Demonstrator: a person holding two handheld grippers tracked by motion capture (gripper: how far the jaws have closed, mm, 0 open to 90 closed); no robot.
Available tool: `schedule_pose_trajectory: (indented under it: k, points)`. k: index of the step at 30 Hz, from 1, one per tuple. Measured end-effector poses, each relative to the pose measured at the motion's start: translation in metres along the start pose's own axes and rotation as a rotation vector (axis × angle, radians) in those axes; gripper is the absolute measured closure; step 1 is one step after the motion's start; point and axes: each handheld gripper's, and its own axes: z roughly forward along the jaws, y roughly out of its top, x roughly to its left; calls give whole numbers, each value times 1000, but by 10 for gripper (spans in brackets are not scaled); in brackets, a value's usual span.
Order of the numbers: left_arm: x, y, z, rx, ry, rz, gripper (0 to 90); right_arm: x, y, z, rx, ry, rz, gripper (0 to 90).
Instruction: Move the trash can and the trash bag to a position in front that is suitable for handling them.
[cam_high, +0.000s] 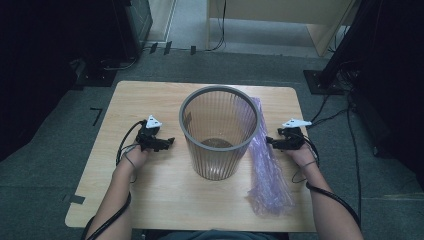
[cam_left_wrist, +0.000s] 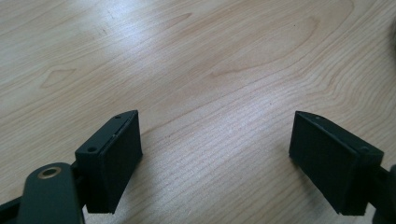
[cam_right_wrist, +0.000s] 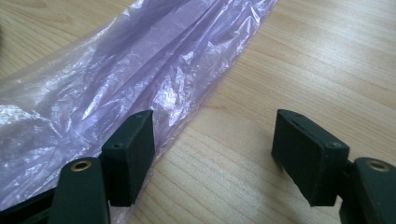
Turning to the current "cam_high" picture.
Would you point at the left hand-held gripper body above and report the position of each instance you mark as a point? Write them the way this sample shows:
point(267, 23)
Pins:
point(148, 136)

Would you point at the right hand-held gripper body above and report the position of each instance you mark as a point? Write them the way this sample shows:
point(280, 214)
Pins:
point(291, 140)

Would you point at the purple plastic trash bag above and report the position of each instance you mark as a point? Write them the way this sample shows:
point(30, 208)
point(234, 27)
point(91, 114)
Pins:
point(270, 186)

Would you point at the person's right hand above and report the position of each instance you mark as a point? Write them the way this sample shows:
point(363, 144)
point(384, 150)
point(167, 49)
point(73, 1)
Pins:
point(301, 155)

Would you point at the person's left hand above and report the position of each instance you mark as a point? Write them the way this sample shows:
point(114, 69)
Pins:
point(136, 156)

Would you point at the black metal stand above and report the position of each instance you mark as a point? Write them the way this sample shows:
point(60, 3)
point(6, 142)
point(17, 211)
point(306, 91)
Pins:
point(321, 83)

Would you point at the black tape strip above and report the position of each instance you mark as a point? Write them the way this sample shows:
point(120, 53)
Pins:
point(153, 47)
point(193, 50)
point(167, 47)

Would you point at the gray tape piece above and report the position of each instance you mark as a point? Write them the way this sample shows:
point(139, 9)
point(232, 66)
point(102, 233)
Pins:
point(76, 199)

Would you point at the person's dark clothing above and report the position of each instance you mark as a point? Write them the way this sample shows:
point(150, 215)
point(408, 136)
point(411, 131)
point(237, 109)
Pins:
point(216, 235)

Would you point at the black cabinet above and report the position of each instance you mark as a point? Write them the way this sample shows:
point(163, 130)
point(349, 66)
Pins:
point(133, 26)

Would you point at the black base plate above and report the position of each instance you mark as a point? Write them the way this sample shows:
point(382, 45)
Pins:
point(96, 78)

